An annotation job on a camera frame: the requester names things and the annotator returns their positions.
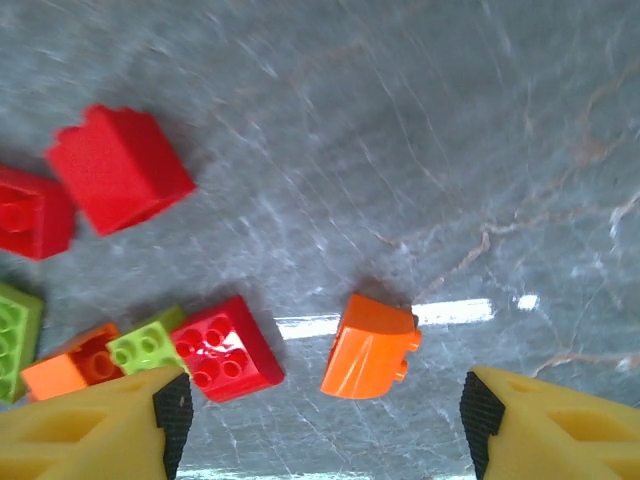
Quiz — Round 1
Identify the orange small curved lego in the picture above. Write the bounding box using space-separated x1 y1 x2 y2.
19 322 126 404
319 293 423 400

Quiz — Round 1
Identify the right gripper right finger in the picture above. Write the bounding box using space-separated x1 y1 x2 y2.
458 365 640 480

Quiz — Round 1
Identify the red long lego brick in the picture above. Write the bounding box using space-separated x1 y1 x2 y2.
0 164 77 261

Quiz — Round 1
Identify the green long lego brick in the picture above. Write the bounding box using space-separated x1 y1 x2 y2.
0 282 45 405

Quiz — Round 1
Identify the green small lego brick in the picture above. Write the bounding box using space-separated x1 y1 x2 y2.
105 304 191 377

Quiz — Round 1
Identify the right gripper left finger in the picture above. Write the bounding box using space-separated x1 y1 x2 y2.
0 366 195 480

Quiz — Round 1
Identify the red square lego brick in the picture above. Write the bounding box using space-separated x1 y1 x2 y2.
169 294 286 404
44 103 197 237

